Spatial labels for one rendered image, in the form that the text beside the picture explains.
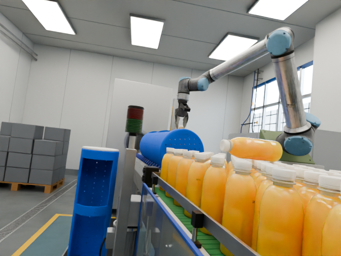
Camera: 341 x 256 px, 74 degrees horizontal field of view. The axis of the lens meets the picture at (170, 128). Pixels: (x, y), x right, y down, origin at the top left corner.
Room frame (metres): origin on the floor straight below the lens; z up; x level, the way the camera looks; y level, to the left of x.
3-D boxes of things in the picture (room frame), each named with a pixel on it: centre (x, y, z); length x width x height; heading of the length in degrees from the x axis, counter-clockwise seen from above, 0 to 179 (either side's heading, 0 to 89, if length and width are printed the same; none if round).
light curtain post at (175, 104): (2.84, -0.03, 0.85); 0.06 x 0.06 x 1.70; 15
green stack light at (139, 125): (0.85, 0.14, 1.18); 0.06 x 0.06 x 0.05
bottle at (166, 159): (1.16, -0.01, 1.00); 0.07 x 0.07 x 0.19
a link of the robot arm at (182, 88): (1.64, -0.07, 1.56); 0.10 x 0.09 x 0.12; 55
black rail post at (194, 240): (0.56, -0.09, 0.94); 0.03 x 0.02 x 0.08; 15
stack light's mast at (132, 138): (0.85, 0.14, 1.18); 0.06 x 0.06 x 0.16
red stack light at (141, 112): (0.85, 0.14, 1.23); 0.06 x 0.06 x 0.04
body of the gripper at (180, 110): (1.65, -0.07, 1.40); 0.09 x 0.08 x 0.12; 15
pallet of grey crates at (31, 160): (4.46, 2.68, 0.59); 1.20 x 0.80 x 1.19; 98
